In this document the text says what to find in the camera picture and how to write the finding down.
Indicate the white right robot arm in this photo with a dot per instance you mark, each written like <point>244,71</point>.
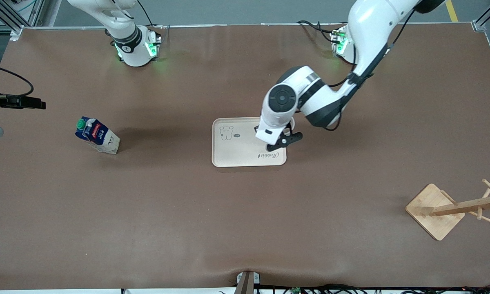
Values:
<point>132,49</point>

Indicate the aluminium frame profile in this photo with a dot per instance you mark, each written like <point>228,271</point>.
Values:
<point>488,18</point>
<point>4,16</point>

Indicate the brown table cover mat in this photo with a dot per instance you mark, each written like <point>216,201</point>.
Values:
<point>245,224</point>

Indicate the metal table edge bracket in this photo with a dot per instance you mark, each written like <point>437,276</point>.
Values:
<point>245,281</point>

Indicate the wooden mug tree stand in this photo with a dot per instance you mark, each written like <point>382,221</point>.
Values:
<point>433,212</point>

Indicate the blue milk carton green cap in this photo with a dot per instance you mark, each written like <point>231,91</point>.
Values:
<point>98,134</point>

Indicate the cream plastic tray bear print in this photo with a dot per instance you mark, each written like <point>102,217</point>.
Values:
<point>237,151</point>

